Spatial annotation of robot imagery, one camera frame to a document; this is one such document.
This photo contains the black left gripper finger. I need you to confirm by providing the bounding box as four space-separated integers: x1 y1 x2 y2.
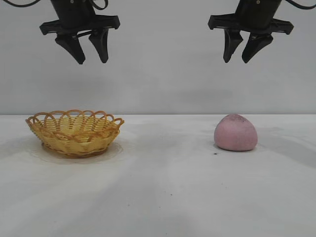
88 27 110 64
54 33 86 65

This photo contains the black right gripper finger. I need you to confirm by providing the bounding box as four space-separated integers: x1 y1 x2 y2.
241 34 274 64
223 28 244 64

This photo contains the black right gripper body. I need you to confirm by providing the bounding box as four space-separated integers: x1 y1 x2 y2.
207 0 295 38

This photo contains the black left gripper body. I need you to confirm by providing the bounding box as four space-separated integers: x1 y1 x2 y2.
39 0 121 40

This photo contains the yellow woven wicker basket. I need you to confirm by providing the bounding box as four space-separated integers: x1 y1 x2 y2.
25 109 125 159

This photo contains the pink peach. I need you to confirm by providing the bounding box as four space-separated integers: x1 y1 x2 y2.
213 113 258 152

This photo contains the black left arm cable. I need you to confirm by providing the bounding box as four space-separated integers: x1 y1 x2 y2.
4 0 54 7
89 0 110 11

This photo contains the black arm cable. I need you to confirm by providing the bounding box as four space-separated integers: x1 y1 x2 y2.
4 0 54 7
89 0 110 11
278 0 316 15

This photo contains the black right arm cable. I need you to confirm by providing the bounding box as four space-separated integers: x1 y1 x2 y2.
278 0 316 15

